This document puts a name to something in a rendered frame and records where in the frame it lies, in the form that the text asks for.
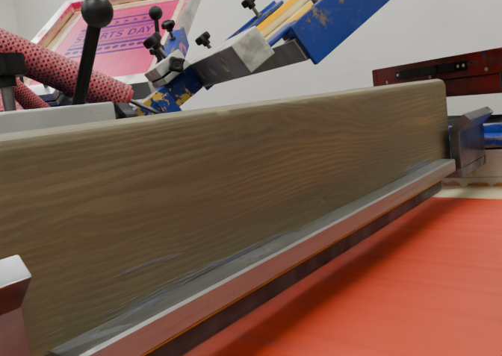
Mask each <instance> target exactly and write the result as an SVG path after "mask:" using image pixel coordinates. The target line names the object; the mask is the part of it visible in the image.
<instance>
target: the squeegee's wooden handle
mask: <svg viewBox="0 0 502 356"><path fill-rule="evenodd" d="M438 159H450V139H449V128H448V117H447V98H446V87H445V83H444V82H443V80H440V79H431V80H425V81H413V82H407V83H401V84H389V85H383V86H377V87H366V88H360V89H354V90H342V91H336V92H330V93H319V94H313V95H307V96H295V97H289V98H283V99H271V100H266V101H259V102H248V103H242V104H231V105H224V106H218V107H207V108H201V109H195V110H183V111H177V112H171V113H160V114H154V115H148V116H136V117H130V118H124V119H112V120H107V121H101V122H89V123H83V124H77V125H65V126H59V127H53V128H42V129H36V130H30V131H18V132H12V133H6V134H0V260H2V259H5V258H7V257H11V256H14V255H19V256H20V257H21V259H22V261H23V262H24V264H25V265H26V267H27V268H28V271H29V272H30V273H31V277H32V279H31V282H30V284H29V286H28V290H27V292H26V294H25V298H24V300H23V302H22V306H21V308H22V315H23V320H24V324H25V331H26V336H27V340H28V347H29V351H30V356H50V353H49V350H51V349H53V348H55V347H57V346H59V345H61V344H63V343H65V342H67V341H69V340H71V339H73V338H75V337H77V336H79V335H81V334H83V333H85V332H87V331H90V330H92V329H94V328H96V327H98V326H100V325H102V324H104V323H106V322H108V321H110V320H112V319H114V318H116V317H118V316H120V315H122V314H124V313H126V312H128V311H130V310H133V309H135V308H136V307H139V306H141V305H143V304H145V303H147V302H149V301H151V300H153V299H155V298H157V297H159V296H161V295H163V294H165V293H167V292H169V291H171V290H174V289H175V288H177V287H180V286H181V285H183V284H186V283H187V282H189V281H192V280H193V279H195V278H198V277H199V276H201V275H204V274H205V273H207V272H210V271H212V270H214V269H216V268H218V267H220V266H222V265H224V264H226V263H228V262H230V261H232V260H234V259H236V258H238V257H240V256H242V255H244V254H246V253H248V252H251V251H253V250H255V249H257V248H259V247H261V246H263V245H265V244H267V243H269V242H271V241H273V240H275V239H277V238H279V237H281V236H283V235H285V234H287V233H289V232H291V231H294V230H296V229H298V228H300V227H302V226H304V225H306V224H308V223H310V222H312V221H314V220H316V219H318V218H320V217H322V216H324V215H326V214H328V213H330V212H333V211H334V210H337V209H339V208H340V207H343V206H345V205H346V204H349V203H351V202H353V201H355V200H357V199H359V198H361V197H363V196H365V195H367V194H368V193H371V192H373V191H375V190H378V189H379V188H381V187H384V186H385V185H387V184H390V183H391V182H393V181H396V180H397V179H399V178H402V177H403V176H405V175H408V174H409V173H411V172H414V171H416V170H418V169H420V168H422V167H424V166H426V165H428V164H430V163H432V162H434V161H436V160H438Z"/></svg>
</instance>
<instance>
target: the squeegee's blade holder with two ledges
mask: <svg viewBox="0 0 502 356"><path fill-rule="evenodd" d="M455 171H456V162H455V160H454V159H438V160H436V161H434V162H432V163H430V164H428V165H426V166H424V167H422V168H420V169H418V170H416V171H414V172H411V173H409V174H408V175H405V176H403V177H402V178H399V179H397V180H396V181H393V182H391V183H390V184H387V185H385V186H384V187H381V188H379V189H378V190H375V191H373V192H371V193H368V194H367V195H365V196H363V197H361V198H359V199H357V200H355V201H353V202H351V203H349V204H346V205H345V206H343V207H340V208H339V209H337V210H334V211H333V212H330V213H328V214H326V215H324V216H322V217H320V218H318V219H316V220H314V221H312V222H310V223H308V224H306V225H304V226H302V227H300V228H298V229H296V230H294V231H291V232H289V233H287V234H285V235H283V236H281V237H279V238H277V239H275V240H273V241H271V242H269V243H267V244H265V245H263V246H261V247H259V248H257V249H255V250H253V251H251V252H248V253H246V254H244V255H242V256H240V257H238V258H236V259H234V260H232V261H230V262H228V263H226V264H224V265H222V266H220V267H218V268H216V269H214V270H212V271H210V272H207V273H205V274H204V275H201V276H199V277H198V278H195V279H193V280H192V281H189V282H187V283H186V284H183V285H181V286H180V287H177V288H175V289H174V290H171V291H169V292H167V293H165V294H163V295H161V296H159V297H157V298H155V299H153V300H151V301H149V302H147V303H145V304H143V305H141V306H139V307H136V308H135V309H133V310H130V311H128V312H126V313H124V314H122V315H120V316H118V317H116V318H114V319H112V320H110V321H108V322H106V323H104V324H102V325H100V326H98V327H96V328H94V329H92V330H90V331H87V332H85V333H83V334H81V335H79V336H77V337H75V338H73V339H71V340H69V341H67V342H65V343H63V344H61V345H59V346H57V347H55V348H53V349H51V350H49V353H50V356H142V355H144V354H146V353H147V352H149V351H150V350H152V349H154V348H155V347H157V346H159V345H161V344H162V343H164V342H166V341H168V340H169V339H171V338H172V337H174V336H176V335H177V334H180V333H181V332H183V331H184V330H186V329H188V328H189V327H191V326H193V325H195V324H197V323H198V322H200V321H201V320H203V319H205V318H206V317H208V316H210V315H212V314H213V313H215V312H217V311H218V310H220V309H222V308H223V307H225V306H227V305H229V304H231V303H232V302H234V301H235V300H237V299H239V298H240V297H242V296H244V295H246V294H247V293H249V292H251V291H252V290H254V289H255V288H257V287H260V286H261V285H262V284H264V283H266V282H268V281H269V280H271V279H273V278H275V277H276V276H277V275H280V274H281V273H283V272H285V271H286V270H288V269H290V268H291V267H293V266H295V265H297V264H298V263H300V262H302V261H303V260H305V259H306V258H308V257H311V256H312V255H314V254H315V253H317V252H319V251H320V250H322V249H324V248H326V247H327V246H329V245H331V244H332V243H334V242H336V241H337V240H340V239H341V238H342V237H344V236H346V235H348V234H349V233H351V232H353V231H355V230H356V229H357V228H360V227H362V226H363V225H365V224H366V223H368V222H370V221H371V220H373V219H375V218H377V217H378V216H380V215H382V214H383V213H385V212H387V211H388V210H390V209H392V208H393V207H395V206H397V205H399V204H400V203H402V202H404V201H405V200H407V199H409V198H411V197H413V196H414V195H416V194H417V193H419V192H420V191H422V190H425V189H426V188H428V187H429V186H431V185H433V184H434V183H436V182H438V181H440V180H441V179H443V178H445V177H446V176H448V175H450V174H451V173H453V172H455Z"/></svg>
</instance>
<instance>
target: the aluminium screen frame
mask: <svg viewBox="0 0 502 356"><path fill-rule="evenodd" d="M485 151H486V154H485V156H486V163H485V164H483V165H482V166H480V167H479V168H477V169H475V170H474V171H473V172H470V173H469V174H467V175H466V176H464V177H463V178H443V179H442V180H441V185H442V186H475V187H502V148H488V149H485Z"/></svg>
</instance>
